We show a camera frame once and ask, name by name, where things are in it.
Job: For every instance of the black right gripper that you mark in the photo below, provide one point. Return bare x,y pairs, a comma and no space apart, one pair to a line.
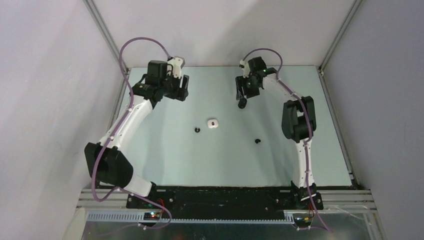
240,82

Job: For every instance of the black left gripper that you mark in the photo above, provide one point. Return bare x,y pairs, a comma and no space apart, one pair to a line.
179,93

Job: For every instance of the black cylindrical cap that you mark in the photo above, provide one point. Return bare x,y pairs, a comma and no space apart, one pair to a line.
242,103

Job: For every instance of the white earbud charging case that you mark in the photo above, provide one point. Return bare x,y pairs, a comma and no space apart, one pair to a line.
212,123

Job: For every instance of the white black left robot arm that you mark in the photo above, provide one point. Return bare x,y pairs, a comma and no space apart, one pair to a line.
107,159

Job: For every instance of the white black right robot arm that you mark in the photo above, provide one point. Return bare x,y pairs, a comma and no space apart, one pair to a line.
298,121

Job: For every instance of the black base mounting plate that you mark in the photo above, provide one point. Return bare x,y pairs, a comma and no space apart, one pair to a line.
224,203

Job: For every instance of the left controller board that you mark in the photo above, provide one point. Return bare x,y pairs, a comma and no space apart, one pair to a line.
152,216

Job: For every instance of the controller board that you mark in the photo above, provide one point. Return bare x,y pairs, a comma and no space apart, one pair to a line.
152,216
303,220

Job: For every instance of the right controller board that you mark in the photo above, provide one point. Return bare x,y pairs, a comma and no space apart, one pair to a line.
303,220

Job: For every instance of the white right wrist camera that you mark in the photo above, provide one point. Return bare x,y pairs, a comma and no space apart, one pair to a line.
245,67

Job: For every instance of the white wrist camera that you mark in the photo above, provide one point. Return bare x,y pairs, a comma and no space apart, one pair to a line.
175,65
245,67

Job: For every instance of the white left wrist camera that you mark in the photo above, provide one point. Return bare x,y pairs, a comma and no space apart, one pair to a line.
175,65

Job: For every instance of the aluminium frame post right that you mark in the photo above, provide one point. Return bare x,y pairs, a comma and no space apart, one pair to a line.
339,35

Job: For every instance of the aluminium frame post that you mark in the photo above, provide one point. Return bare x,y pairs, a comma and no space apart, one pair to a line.
103,28
339,35

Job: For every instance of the aluminium frame post left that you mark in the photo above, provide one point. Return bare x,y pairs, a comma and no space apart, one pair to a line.
103,28

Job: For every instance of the aluminium front rail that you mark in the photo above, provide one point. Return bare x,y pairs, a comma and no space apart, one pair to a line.
334,201

